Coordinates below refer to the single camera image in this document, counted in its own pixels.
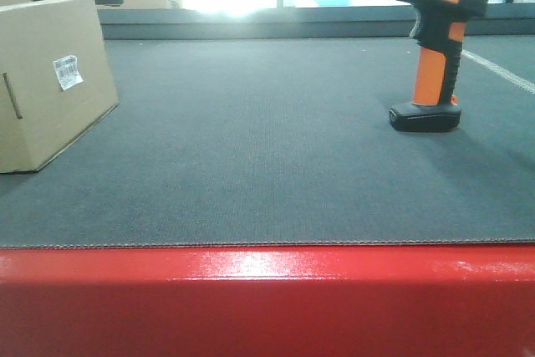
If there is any red conveyor frame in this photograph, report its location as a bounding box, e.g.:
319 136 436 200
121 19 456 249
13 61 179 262
1 245 534 356

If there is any white barcode label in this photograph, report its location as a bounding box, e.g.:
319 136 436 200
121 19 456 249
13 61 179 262
53 55 84 91

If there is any orange black scanner gun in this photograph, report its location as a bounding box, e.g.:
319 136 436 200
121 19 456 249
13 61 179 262
389 0 488 132

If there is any light blue tray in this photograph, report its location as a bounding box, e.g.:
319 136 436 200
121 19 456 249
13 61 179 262
306 0 352 8

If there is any brown cardboard package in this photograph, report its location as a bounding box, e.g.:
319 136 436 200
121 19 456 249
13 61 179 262
1 0 119 174

